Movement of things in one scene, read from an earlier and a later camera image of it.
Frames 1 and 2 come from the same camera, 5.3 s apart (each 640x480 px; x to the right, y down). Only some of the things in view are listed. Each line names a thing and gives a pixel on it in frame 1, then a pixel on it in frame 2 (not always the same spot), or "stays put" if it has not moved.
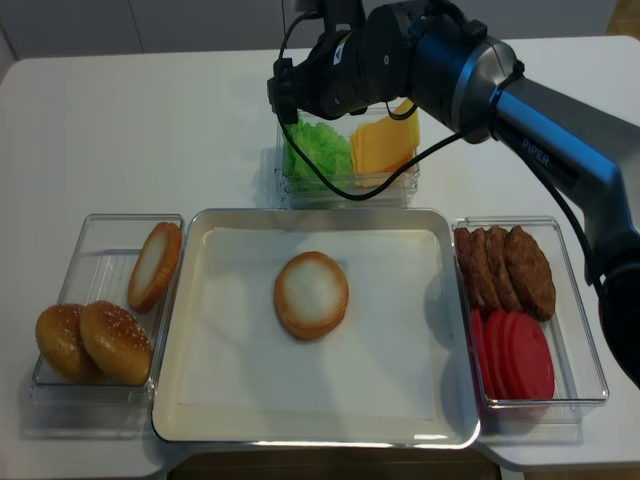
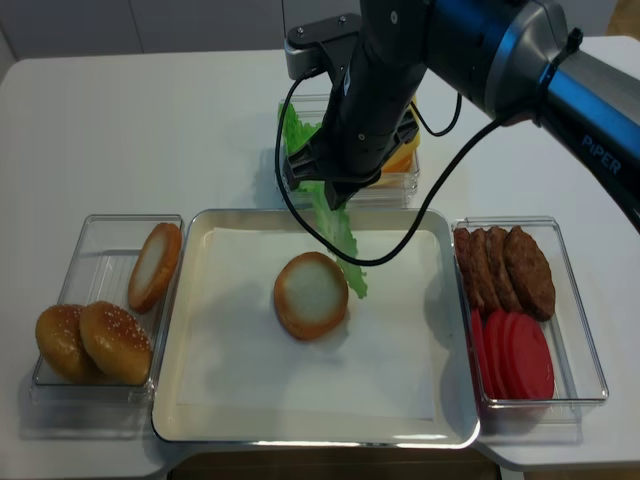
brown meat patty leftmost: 463,241 stays put
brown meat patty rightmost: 532,275 stays put
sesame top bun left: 58,331 stays put
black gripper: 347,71 -> 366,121
